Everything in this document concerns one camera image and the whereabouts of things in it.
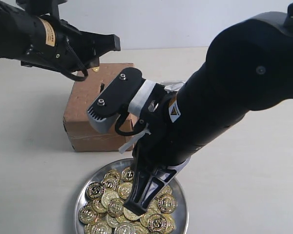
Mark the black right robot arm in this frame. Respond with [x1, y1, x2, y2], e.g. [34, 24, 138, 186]
[125, 4, 293, 215]

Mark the cardboard box with slot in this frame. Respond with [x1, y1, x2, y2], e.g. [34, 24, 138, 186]
[63, 62, 140, 153]

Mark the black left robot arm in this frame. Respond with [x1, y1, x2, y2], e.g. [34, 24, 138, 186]
[0, 0, 121, 81]

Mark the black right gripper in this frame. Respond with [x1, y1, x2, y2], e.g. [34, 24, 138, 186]
[124, 84, 193, 216]

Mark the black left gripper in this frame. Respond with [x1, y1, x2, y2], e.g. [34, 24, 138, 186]
[21, 15, 120, 81]

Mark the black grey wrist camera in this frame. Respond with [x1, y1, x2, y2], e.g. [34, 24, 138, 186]
[87, 67, 167, 134]

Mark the round steel plate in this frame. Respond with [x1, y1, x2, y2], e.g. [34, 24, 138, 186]
[73, 158, 189, 234]

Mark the gold coin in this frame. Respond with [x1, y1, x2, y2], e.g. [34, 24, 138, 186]
[91, 221, 112, 234]
[92, 67, 99, 72]
[78, 205, 98, 224]
[147, 214, 167, 234]
[86, 182, 105, 200]
[104, 170, 122, 184]
[118, 182, 132, 200]
[121, 167, 134, 182]
[158, 185, 172, 196]
[157, 194, 177, 214]

